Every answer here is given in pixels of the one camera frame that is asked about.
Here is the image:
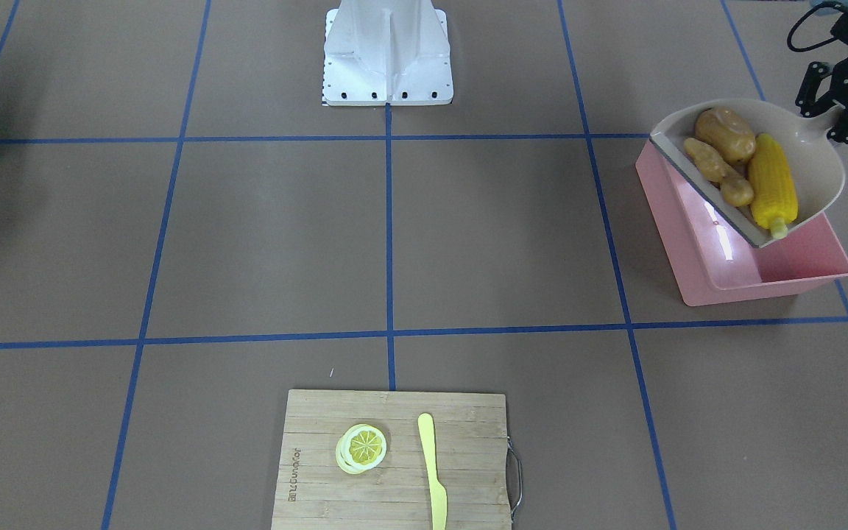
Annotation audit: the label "bamboo cutting board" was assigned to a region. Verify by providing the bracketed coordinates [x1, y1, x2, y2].
[270, 389, 515, 529]

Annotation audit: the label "brown toy potato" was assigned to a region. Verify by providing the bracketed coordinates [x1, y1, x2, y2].
[693, 105, 757, 166]

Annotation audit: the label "beige plastic dustpan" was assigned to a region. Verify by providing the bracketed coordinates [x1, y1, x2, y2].
[649, 99, 846, 248]

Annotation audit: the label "yellow toy ginger root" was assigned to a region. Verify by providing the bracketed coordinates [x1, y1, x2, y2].
[684, 137, 755, 208]

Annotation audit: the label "yellow toy corn cob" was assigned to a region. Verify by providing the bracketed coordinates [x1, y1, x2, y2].
[746, 133, 799, 239]

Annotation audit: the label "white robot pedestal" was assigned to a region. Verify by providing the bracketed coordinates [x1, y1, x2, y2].
[321, 1, 454, 107]

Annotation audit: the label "pink plastic bin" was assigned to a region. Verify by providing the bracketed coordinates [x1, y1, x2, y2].
[635, 142, 848, 306]

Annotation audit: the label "yellow lemon slices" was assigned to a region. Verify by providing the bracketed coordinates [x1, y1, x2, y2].
[334, 425, 388, 474]

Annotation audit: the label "yellow plastic knife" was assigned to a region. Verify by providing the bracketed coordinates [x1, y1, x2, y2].
[417, 413, 450, 529]

